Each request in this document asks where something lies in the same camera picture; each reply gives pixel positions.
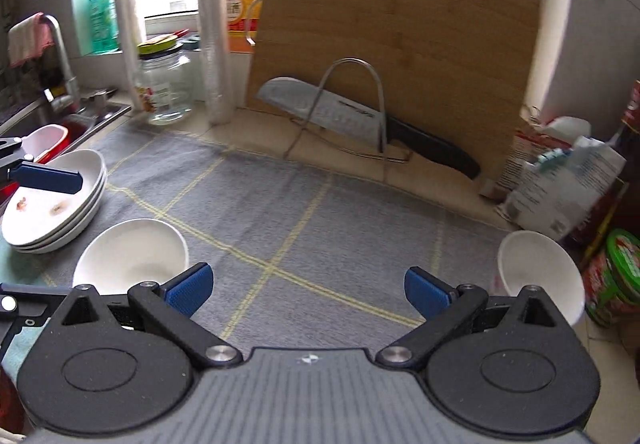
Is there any lower stacked white plate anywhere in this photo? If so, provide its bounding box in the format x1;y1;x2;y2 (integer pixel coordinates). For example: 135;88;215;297
14;202;108;256

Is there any red basin in sink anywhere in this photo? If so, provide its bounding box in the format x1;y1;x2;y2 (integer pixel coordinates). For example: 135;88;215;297
1;124;93;202

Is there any glass jar with lid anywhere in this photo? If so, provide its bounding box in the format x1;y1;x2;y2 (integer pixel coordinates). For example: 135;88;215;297
134;34;193;126

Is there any white packaged food bag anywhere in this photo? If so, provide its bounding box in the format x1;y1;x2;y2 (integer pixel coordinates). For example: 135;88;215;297
498;116;626;242

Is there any wire board rack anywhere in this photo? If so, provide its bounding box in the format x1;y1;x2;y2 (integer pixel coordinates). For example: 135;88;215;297
278;57;413;180

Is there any green detergent bottle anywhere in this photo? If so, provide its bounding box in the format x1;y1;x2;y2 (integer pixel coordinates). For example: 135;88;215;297
89;0;118;54

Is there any white plate with fruit print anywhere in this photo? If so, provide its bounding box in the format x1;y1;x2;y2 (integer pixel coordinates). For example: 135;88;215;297
1;149;106;249

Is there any grey checked table mat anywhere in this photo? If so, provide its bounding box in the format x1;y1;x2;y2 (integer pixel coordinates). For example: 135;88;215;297
1;122;504;350

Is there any upper stacked white plate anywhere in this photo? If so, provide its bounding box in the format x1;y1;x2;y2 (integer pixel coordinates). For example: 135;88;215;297
12;187;105;254

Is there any steel kitchen knife black handle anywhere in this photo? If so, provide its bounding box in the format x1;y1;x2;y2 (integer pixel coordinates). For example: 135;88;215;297
256;77;480;180

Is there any thin plastic bag roll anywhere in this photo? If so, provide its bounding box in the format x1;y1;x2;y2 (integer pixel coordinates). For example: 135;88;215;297
114;0;146;112

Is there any bamboo cutting board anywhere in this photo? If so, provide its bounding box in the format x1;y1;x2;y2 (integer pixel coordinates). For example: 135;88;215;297
246;0;541;178

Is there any tall plastic wrap roll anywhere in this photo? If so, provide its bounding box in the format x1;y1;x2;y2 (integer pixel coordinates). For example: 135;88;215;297
198;0;235;126

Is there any pink cloth on faucet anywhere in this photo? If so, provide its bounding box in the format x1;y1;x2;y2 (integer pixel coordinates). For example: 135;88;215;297
9;13;53;68

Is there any green lid red jar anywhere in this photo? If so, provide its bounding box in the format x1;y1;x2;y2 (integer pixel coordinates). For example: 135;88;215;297
582;228;639;327

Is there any stacked white plate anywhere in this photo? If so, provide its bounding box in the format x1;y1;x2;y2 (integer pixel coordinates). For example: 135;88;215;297
12;187;105;254
14;202;108;256

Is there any steel kitchen faucet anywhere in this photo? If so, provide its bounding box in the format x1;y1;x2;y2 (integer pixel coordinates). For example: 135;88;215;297
34;12;80;116

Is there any white floral bowl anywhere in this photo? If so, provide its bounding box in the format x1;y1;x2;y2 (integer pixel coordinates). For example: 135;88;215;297
73;219;189;294
490;230;585;327

